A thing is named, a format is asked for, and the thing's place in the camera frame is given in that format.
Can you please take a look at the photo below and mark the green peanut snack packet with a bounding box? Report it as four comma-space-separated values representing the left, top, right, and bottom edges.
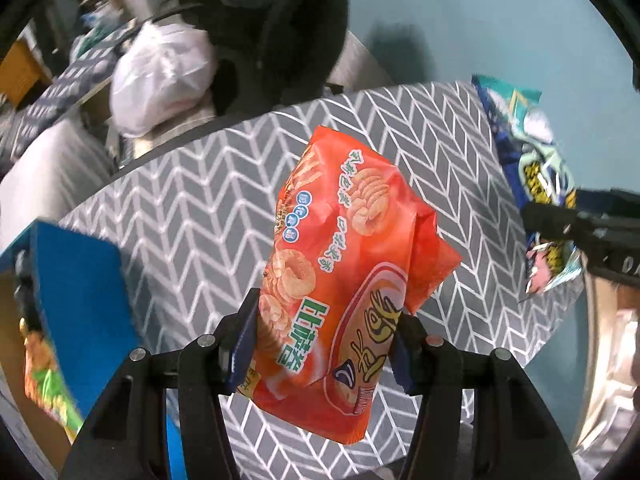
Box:
20, 320, 83, 443

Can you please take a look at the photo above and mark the pile of clothes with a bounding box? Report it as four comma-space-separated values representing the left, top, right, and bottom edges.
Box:
72, 2, 128, 56

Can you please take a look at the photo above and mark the teal cartoon snack packet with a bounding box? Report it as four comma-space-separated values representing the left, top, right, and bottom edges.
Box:
471, 74, 585, 303

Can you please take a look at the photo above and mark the blue cardboard box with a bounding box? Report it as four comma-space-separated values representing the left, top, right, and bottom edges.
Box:
0, 220, 186, 480

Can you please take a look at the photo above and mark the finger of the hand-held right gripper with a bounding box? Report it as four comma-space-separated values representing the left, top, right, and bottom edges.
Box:
575, 187, 640, 218
521, 201, 601, 252

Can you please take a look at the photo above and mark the white plastic bag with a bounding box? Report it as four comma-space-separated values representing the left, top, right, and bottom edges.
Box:
110, 22, 218, 138

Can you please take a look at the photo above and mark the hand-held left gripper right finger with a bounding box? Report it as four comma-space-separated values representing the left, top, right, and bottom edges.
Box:
390, 312, 583, 480

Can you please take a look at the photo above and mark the striped grey bedding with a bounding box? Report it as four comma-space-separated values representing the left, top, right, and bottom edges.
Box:
0, 25, 136, 171

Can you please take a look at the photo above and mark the grey chevron tablecloth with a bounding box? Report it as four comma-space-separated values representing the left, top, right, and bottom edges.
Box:
57, 80, 583, 480

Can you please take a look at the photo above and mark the light grey duvet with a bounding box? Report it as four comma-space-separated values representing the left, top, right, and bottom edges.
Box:
0, 110, 118, 251

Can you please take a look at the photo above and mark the orange biscuit snack packet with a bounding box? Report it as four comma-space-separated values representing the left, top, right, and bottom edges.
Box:
248, 125, 463, 445

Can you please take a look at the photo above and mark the wooden furniture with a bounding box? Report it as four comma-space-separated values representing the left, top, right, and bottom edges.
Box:
0, 40, 53, 108

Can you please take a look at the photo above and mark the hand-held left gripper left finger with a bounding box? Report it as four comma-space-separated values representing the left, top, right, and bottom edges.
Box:
60, 290, 262, 480

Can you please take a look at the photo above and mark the dark hanging clothing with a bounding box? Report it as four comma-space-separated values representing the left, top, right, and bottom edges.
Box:
175, 0, 351, 116

